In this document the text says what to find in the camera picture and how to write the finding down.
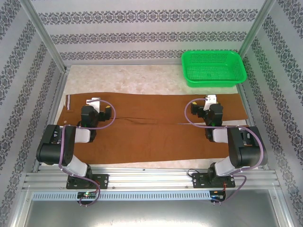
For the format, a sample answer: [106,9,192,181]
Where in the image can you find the brown long pants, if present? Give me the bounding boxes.
[57,93,249,164]

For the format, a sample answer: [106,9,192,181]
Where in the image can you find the green plastic basket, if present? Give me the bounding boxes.
[181,50,248,88]

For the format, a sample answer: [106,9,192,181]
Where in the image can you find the grey sheet metal panel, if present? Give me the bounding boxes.
[22,200,288,227]

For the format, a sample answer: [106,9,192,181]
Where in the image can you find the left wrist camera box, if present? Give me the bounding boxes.
[86,97,103,112]

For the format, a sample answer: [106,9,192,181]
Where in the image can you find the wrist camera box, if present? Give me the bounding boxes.
[204,94,218,111]
[86,97,103,112]

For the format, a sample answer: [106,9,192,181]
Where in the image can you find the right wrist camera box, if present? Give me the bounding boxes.
[204,94,218,111]

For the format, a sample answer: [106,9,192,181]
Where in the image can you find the aluminium side rail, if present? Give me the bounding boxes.
[32,67,71,173]
[237,83,270,171]

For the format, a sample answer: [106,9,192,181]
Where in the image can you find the aluminium frame crossbar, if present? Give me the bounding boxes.
[63,59,184,66]

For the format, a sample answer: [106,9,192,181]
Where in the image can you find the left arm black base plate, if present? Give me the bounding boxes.
[66,174,109,190]

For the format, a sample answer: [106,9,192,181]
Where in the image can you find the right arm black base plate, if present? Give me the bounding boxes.
[192,172,236,189]

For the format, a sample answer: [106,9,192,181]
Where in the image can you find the aluminium mounting rail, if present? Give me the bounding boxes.
[22,169,281,190]

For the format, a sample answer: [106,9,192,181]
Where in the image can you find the slotted grey cable duct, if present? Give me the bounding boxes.
[32,191,212,201]

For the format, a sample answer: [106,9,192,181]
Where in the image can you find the aluminium frame post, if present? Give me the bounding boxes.
[22,0,67,71]
[237,0,277,56]

